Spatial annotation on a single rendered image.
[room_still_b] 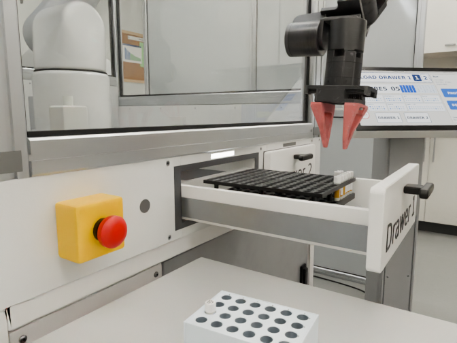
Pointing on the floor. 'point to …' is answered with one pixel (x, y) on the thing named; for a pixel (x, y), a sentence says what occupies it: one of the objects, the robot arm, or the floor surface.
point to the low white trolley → (300, 302)
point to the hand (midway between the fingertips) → (335, 143)
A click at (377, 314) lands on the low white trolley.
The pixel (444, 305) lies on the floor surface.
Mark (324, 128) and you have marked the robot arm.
